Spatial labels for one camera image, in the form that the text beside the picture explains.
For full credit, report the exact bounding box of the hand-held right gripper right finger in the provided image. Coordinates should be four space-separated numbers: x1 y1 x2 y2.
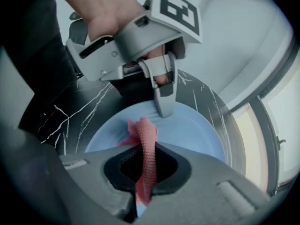
138 141 278 225

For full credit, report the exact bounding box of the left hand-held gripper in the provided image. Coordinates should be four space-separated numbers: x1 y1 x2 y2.
65 0 207 119

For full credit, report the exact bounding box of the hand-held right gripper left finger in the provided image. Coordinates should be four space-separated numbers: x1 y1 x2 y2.
42 143 144 225

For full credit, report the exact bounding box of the big blue plate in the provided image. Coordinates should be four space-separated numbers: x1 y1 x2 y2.
84 101 226 218

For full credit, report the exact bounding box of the pink cloth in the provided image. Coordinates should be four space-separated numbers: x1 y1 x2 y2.
117 117 159 207

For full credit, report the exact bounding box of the person's left hand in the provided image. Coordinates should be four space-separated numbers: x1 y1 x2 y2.
70 0 147 41

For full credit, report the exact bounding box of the black framed window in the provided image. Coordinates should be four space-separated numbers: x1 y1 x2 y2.
231 38 300 196

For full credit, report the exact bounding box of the person's black clothing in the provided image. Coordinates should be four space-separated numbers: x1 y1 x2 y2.
0 0 78 131

